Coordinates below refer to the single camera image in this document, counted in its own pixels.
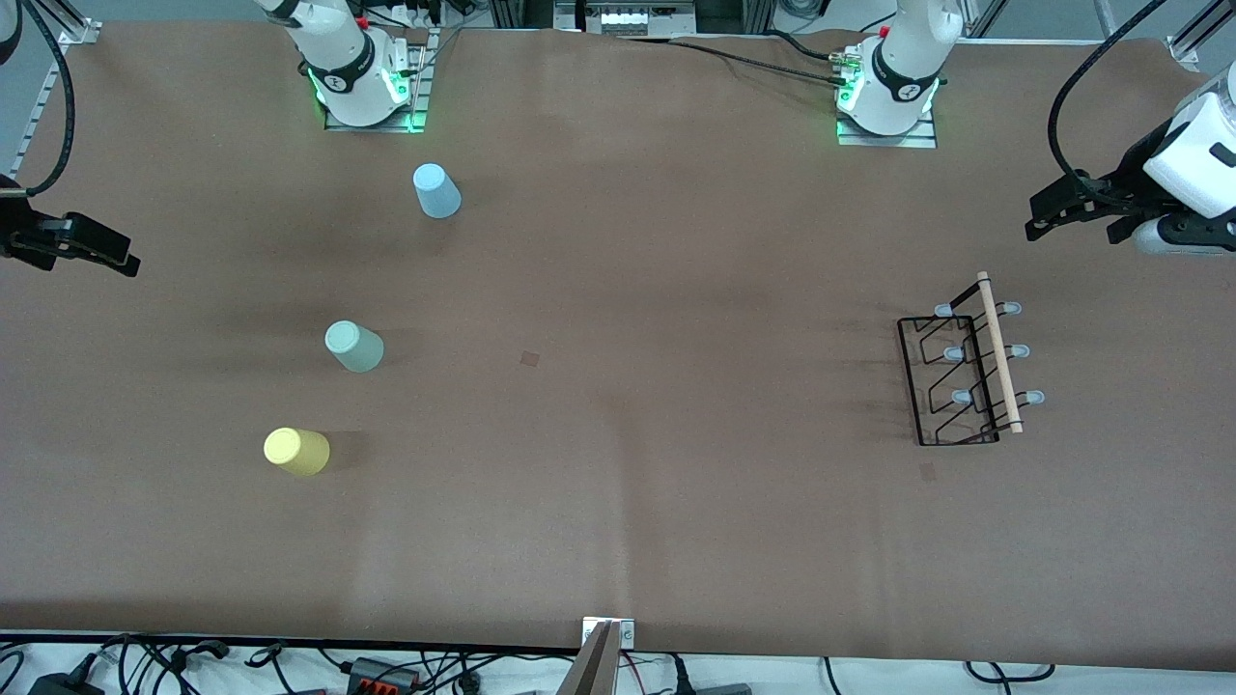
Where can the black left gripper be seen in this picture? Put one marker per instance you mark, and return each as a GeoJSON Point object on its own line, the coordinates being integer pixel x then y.
{"type": "Point", "coordinates": [1129, 178]}

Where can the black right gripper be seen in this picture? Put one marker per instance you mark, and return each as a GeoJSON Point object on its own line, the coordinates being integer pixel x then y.
{"type": "Point", "coordinates": [21, 238]}

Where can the pale green cup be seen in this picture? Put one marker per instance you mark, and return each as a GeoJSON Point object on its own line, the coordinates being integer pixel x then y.
{"type": "Point", "coordinates": [352, 347]}

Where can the yellow cup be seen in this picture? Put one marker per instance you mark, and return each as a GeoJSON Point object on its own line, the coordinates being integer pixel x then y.
{"type": "Point", "coordinates": [294, 452]}

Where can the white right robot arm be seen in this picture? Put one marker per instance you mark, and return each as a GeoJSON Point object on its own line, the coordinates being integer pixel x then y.
{"type": "Point", "coordinates": [338, 58]}

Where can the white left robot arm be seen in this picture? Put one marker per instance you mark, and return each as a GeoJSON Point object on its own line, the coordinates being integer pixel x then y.
{"type": "Point", "coordinates": [908, 58]}

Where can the light blue cup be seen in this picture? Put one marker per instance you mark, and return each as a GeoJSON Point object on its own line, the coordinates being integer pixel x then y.
{"type": "Point", "coordinates": [436, 193]}

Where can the white power strip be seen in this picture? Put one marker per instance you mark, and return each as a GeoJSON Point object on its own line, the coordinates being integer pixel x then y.
{"type": "Point", "coordinates": [420, 14]}

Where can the black power adapter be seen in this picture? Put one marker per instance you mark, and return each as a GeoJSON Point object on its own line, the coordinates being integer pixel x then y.
{"type": "Point", "coordinates": [63, 685]}

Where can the black device with white sockets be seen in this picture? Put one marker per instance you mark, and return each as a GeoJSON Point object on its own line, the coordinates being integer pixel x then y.
{"type": "Point", "coordinates": [623, 17]}

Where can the brown table mat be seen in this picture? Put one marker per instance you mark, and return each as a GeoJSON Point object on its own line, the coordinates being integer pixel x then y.
{"type": "Point", "coordinates": [676, 502]}

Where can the black orange connector box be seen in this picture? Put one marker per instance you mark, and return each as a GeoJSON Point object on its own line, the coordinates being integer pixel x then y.
{"type": "Point", "coordinates": [381, 673]}

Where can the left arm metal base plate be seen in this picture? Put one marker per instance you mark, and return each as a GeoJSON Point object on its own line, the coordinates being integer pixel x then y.
{"type": "Point", "coordinates": [917, 141]}

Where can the aluminium frame rail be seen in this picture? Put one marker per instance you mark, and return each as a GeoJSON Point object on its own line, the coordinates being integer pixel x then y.
{"type": "Point", "coordinates": [41, 97]}

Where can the aluminium frame profile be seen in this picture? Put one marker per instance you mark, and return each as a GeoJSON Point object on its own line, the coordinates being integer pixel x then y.
{"type": "Point", "coordinates": [1193, 43]}

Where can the aluminium corner bracket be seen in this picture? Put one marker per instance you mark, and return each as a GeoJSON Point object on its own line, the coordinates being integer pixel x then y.
{"type": "Point", "coordinates": [79, 32]}

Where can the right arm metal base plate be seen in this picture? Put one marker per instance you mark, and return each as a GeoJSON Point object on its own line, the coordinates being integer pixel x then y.
{"type": "Point", "coordinates": [386, 128]}

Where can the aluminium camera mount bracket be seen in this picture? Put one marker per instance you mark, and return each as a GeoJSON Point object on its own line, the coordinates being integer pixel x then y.
{"type": "Point", "coordinates": [599, 666]}

